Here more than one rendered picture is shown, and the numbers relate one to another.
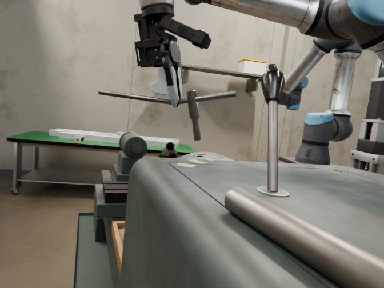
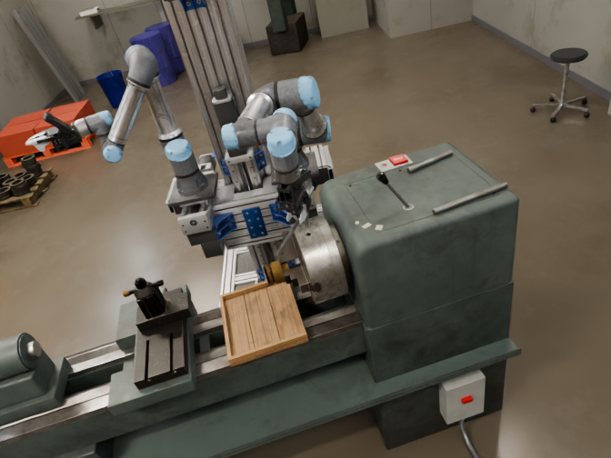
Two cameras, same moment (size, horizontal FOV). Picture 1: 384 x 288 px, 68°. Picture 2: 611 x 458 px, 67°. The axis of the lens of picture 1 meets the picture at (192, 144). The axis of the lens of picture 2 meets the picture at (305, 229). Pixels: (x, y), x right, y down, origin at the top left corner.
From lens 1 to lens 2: 156 cm
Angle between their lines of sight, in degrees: 74
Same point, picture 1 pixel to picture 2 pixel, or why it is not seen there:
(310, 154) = (197, 183)
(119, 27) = not seen: outside the picture
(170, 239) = (435, 231)
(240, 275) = (462, 214)
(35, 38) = not seen: outside the picture
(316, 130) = (191, 161)
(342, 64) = (155, 90)
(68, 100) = not seen: outside the picture
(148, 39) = (294, 196)
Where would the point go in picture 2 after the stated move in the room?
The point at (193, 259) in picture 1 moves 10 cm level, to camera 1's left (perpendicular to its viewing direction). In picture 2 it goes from (450, 224) to (455, 243)
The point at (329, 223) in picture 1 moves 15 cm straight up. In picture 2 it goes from (432, 200) to (430, 163)
